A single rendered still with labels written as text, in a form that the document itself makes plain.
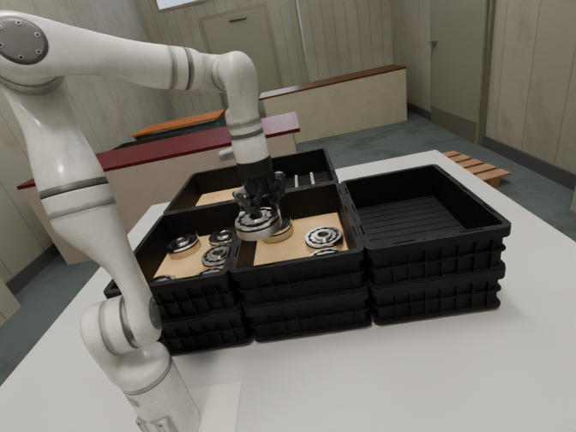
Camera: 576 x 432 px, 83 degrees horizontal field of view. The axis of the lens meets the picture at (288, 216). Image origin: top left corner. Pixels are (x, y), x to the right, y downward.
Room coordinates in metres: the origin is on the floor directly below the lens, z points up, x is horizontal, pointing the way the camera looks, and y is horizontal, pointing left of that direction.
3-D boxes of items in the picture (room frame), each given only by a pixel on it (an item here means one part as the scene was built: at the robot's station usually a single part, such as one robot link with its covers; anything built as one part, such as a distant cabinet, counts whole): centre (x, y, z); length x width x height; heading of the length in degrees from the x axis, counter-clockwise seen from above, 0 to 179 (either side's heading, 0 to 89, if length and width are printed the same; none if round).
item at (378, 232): (0.74, -0.31, 0.87); 0.40 x 0.30 x 0.11; 174
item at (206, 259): (0.80, 0.22, 0.86); 0.10 x 0.10 x 0.01
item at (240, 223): (0.67, 0.07, 1.01); 0.10 x 0.10 x 0.01
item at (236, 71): (0.68, 0.04, 1.27); 0.09 x 0.07 x 0.15; 30
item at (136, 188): (2.94, 0.89, 0.39); 2.33 x 0.74 x 0.79; 85
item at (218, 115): (5.07, 1.24, 0.35); 1.26 x 0.65 x 0.70; 85
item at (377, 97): (5.32, -1.07, 0.38); 2.16 x 0.69 x 0.76; 85
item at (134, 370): (0.43, 0.31, 0.95); 0.09 x 0.09 x 0.17; 10
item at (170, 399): (0.43, 0.31, 0.79); 0.09 x 0.09 x 0.17; 74
